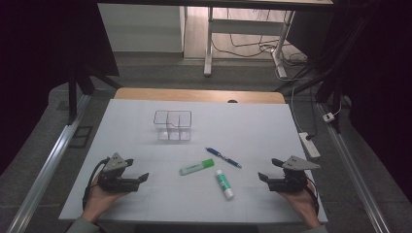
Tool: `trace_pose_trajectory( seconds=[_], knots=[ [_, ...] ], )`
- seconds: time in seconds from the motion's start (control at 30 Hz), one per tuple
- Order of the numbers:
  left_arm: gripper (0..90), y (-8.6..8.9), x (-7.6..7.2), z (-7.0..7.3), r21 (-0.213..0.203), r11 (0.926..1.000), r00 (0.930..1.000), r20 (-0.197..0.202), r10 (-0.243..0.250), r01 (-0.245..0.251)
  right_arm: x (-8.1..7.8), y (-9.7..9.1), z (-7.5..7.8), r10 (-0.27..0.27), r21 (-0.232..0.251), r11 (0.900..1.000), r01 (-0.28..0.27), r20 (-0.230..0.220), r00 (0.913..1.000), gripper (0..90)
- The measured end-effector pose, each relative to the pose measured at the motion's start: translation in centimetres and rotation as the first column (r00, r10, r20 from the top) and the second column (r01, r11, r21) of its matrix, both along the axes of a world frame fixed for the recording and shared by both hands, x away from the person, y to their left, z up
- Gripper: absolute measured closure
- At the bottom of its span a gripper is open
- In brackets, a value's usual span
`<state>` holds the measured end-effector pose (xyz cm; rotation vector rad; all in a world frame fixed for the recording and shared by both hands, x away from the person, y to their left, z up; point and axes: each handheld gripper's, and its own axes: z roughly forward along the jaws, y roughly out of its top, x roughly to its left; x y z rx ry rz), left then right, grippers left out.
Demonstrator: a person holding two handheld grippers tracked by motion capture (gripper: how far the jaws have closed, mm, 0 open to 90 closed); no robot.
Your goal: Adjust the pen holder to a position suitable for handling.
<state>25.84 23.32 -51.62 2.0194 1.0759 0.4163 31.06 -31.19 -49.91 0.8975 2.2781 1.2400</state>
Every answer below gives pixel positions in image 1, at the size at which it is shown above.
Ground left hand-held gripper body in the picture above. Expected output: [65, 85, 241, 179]
[96, 152, 141, 194]

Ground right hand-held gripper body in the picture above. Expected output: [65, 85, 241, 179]
[266, 154, 322, 195]

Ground blue pen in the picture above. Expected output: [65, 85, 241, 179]
[205, 147, 243, 170]

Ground green highlighter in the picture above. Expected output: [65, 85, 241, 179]
[178, 157, 216, 177]

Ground clear plastic organizer box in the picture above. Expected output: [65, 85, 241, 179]
[153, 110, 193, 143]

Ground person's left hand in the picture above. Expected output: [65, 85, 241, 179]
[81, 176, 130, 224]

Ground person's right hand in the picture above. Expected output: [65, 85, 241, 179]
[276, 183, 323, 229]

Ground white power strip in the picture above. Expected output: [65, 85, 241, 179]
[297, 131, 322, 160]

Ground green and white glue stick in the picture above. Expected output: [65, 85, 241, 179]
[215, 169, 235, 201]

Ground black stand legs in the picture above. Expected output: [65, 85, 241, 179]
[274, 61, 346, 134]
[65, 62, 124, 126]

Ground wooden table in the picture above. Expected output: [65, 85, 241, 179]
[113, 86, 287, 105]

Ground dark curtain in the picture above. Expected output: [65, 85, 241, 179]
[319, 0, 412, 203]
[0, 0, 120, 178]

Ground white cabinet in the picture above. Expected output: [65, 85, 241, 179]
[97, 3, 187, 54]

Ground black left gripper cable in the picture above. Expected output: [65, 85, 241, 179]
[82, 156, 111, 212]

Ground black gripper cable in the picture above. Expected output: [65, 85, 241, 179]
[305, 179, 321, 216]
[82, 156, 111, 212]

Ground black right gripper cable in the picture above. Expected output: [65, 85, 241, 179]
[305, 179, 321, 216]

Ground black floor frame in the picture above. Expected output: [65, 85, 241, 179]
[69, 125, 94, 150]

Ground metal floor rail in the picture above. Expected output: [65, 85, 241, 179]
[316, 102, 394, 233]
[5, 93, 92, 233]

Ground black floor cables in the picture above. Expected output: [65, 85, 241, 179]
[212, 8, 309, 82]

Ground white desk frame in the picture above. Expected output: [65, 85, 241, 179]
[203, 6, 296, 80]

